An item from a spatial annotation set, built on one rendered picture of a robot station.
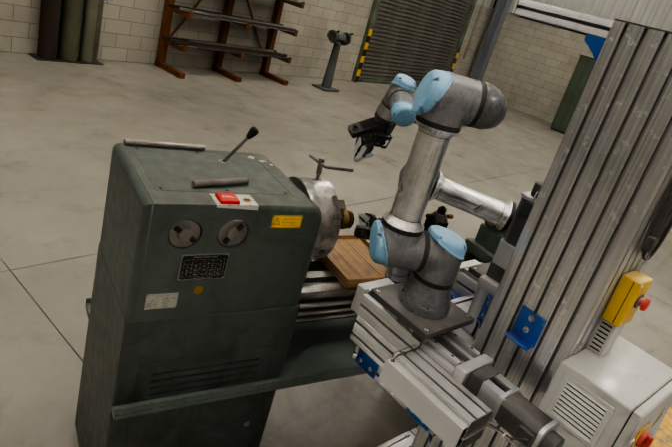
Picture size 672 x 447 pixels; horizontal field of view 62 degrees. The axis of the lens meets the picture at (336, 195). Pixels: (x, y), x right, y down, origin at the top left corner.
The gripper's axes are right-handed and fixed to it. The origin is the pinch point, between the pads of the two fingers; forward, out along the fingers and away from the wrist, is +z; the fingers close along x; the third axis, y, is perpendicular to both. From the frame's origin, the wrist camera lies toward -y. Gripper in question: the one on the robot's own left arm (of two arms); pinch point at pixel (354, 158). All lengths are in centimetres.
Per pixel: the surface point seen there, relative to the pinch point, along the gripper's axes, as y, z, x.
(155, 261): -70, 24, -25
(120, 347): -75, 53, -34
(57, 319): -75, 164, 51
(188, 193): -61, 9, -12
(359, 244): 34, 54, 5
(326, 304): 3, 54, -25
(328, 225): -6.0, 22.1, -12.3
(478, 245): 101, 47, -3
